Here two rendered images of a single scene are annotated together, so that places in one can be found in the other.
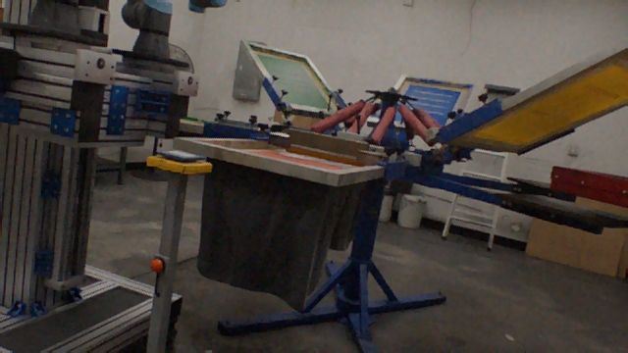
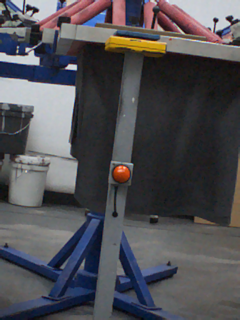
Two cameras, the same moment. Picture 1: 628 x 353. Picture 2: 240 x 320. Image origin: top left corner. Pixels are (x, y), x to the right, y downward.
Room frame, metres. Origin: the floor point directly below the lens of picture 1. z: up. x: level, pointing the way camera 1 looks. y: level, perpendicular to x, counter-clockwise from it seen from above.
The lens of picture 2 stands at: (-0.39, 1.33, 0.79)
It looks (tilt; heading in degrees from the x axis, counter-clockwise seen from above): 3 degrees down; 332
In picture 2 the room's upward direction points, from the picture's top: 7 degrees clockwise
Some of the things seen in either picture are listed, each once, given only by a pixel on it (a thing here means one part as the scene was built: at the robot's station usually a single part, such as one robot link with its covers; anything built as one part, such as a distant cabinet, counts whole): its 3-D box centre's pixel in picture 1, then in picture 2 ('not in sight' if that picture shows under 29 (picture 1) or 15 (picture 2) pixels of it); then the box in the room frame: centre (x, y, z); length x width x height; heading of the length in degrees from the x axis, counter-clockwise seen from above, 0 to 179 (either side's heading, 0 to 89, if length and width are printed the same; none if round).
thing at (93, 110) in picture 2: (254, 229); (160, 136); (1.60, 0.15, 0.74); 0.45 x 0.03 x 0.43; 67
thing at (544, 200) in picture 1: (476, 191); not in sight; (2.31, -0.78, 0.91); 1.34 x 0.40 x 0.08; 37
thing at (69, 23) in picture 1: (56, 16); not in sight; (1.58, 0.87, 1.31); 0.15 x 0.15 x 0.10
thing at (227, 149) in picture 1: (303, 157); (156, 53); (1.87, 0.04, 0.97); 0.79 x 0.58 x 0.04; 157
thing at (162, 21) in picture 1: (156, 14); not in sight; (2.06, 0.72, 1.42); 0.13 x 0.12 x 0.14; 48
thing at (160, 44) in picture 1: (152, 43); not in sight; (2.05, 0.72, 1.31); 0.15 x 0.15 x 0.10
